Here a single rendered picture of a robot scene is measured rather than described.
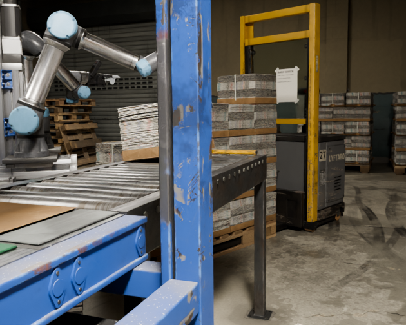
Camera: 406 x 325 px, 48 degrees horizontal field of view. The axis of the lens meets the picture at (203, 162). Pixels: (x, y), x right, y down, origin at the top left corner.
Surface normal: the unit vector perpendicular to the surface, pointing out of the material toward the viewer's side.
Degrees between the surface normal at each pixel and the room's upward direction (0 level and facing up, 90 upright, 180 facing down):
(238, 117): 90
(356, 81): 90
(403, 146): 90
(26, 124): 97
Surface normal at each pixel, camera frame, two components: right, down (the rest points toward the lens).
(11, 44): 0.27, 0.10
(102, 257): 0.94, 0.03
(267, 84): 0.73, 0.06
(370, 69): -0.35, 0.11
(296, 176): -0.68, 0.09
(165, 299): -0.01, -0.99
